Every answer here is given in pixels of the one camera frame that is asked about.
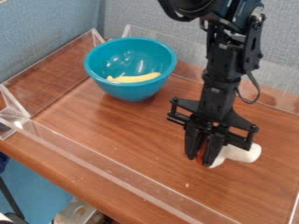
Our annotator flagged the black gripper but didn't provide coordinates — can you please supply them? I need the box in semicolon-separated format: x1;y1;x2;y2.
168;97;259;167

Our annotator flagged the plush mushroom toy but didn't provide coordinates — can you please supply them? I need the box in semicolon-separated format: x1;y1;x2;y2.
209;143;261;169

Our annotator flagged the blue plastic bowl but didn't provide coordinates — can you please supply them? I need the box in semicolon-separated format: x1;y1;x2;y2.
84;37;177;102

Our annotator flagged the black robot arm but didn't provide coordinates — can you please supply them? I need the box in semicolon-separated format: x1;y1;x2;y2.
157;0;267;167

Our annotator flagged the yellow plush banana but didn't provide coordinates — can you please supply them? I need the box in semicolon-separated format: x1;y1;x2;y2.
107;72;161;83

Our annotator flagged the white object under table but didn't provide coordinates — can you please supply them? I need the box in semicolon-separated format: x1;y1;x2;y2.
50;198;104;224

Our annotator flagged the clear acrylic barrier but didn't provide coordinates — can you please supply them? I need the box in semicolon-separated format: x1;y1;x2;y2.
0;31;299;224

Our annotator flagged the black stand leg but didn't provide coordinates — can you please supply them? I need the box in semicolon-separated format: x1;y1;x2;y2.
0;177;29;224

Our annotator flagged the black cable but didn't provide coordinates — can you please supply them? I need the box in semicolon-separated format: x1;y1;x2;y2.
233;71;261;105

